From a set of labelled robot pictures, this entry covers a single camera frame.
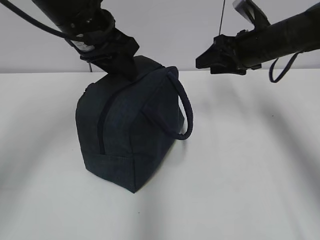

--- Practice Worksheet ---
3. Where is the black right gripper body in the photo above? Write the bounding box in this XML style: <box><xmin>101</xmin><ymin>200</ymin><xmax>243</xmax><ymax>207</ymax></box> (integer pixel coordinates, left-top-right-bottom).
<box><xmin>209</xmin><ymin>29</ymin><xmax>262</xmax><ymax>75</ymax></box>

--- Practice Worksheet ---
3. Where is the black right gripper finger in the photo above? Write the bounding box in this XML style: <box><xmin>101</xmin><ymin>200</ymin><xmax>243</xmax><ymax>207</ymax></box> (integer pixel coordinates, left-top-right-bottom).
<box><xmin>195</xmin><ymin>43</ymin><xmax>225</xmax><ymax>70</ymax></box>

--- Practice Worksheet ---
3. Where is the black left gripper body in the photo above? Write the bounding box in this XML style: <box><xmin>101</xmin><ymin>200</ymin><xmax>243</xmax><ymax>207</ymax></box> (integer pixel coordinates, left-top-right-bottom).
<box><xmin>68</xmin><ymin>9</ymin><xmax>139</xmax><ymax>65</ymax></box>

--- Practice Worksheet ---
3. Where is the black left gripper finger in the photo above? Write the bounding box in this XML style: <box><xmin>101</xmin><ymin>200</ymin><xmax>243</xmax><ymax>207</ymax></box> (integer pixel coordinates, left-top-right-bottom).
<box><xmin>94</xmin><ymin>54</ymin><xmax>138</xmax><ymax>81</ymax></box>

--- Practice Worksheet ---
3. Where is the dark blue lunch bag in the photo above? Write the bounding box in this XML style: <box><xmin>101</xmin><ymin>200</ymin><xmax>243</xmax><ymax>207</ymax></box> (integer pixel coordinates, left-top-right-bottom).
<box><xmin>75</xmin><ymin>55</ymin><xmax>194</xmax><ymax>193</ymax></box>

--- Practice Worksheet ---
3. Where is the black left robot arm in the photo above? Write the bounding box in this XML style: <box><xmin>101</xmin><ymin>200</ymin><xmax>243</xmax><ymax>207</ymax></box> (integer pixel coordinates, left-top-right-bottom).
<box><xmin>33</xmin><ymin>0</ymin><xmax>140</xmax><ymax>81</ymax></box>

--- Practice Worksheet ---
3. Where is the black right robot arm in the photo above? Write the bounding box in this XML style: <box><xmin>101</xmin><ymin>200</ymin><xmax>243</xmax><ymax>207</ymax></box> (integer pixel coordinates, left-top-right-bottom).
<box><xmin>195</xmin><ymin>0</ymin><xmax>320</xmax><ymax>76</ymax></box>

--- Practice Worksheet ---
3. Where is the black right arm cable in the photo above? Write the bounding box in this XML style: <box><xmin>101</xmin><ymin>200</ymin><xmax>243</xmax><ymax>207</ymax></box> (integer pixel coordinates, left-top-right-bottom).
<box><xmin>268</xmin><ymin>51</ymin><xmax>301</xmax><ymax>83</ymax></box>

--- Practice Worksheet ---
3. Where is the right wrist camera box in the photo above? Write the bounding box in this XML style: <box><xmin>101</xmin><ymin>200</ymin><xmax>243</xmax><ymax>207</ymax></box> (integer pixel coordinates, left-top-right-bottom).
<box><xmin>232</xmin><ymin>0</ymin><xmax>271</xmax><ymax>29</ymax></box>

